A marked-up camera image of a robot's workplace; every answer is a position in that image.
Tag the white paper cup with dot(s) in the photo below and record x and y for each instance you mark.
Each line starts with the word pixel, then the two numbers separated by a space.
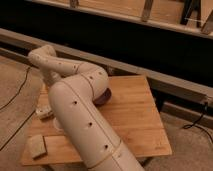
pixel 57 125

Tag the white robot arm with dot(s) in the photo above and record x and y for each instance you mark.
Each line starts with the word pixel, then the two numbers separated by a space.
pixel 74 88

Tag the grey metal floor rail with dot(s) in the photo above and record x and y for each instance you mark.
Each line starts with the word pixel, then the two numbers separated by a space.
pixel 162 82

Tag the white snack packet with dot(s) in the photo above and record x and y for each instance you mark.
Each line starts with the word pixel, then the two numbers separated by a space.
pixel 43 112

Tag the dark brown bowl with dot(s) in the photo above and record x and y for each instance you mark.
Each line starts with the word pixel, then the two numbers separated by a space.
pixel 103 98

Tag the beige sponge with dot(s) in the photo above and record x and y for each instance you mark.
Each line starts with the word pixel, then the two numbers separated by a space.
pixel 37 146

